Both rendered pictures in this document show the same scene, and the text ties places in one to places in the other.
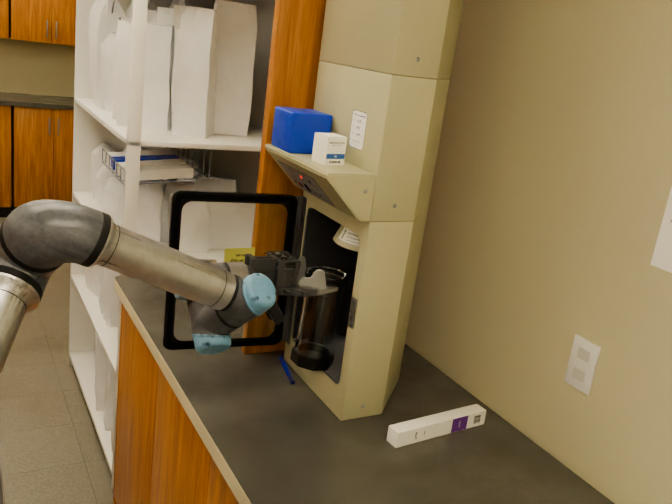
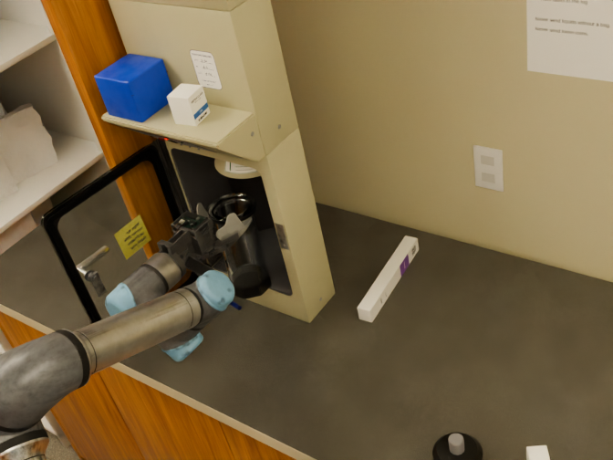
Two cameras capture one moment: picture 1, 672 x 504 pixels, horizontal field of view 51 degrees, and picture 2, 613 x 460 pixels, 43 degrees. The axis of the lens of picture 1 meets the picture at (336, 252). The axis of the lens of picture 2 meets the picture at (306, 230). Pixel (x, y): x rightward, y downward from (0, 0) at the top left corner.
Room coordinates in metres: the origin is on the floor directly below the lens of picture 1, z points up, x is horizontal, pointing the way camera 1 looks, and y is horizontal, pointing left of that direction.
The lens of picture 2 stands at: (0.15, 0.26, 2.21)
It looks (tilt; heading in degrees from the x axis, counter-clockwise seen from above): 37 degrees down; 344
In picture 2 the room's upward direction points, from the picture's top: 13 degrees counter-clockwise
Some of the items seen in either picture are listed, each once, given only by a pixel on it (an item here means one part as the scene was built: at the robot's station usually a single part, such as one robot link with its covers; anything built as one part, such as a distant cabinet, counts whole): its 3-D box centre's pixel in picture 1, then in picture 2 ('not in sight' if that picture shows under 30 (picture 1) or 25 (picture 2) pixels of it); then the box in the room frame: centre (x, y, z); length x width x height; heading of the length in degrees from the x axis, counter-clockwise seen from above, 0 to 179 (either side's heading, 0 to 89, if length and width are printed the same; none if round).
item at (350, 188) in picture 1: (314, 180); (181, 135); (1.53, 0.07, 1.46); 0.32 x 0.11 x 0.10; 30
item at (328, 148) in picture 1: (329, 148); (188, 104); (1.48, 0.04, 1.54); 0.05 x 0.05 x 0.06; 39
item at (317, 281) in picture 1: (319, 281); (233, 224); (1.48, 0.03, 1.24); 0.09 x 0.03 x 0.06; 97
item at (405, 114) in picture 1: (375, 237); (252, 144); (1.62, -0.09, 1.33); 0.32 x 0.25 x 0.77; 30
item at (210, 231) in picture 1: (230, 272); (129, 250); (1.62, 0.25, 1.19); 0.30 x 0.01 x 0.40; 115
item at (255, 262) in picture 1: (270, 274); (187, 245); (1.47, 0.14, 1.25); 0.12 x 0.08 x 0.09; 120
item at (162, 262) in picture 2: (235, 278); (161, 270); (1.43, 0.21, 1.24); 0.08 x 0.05 x 0.08; 30
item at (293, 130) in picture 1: (301, 130); (135, 87); (1.61, 0.11, 1.56); 0.10 x 0.10 x 0.09; 30
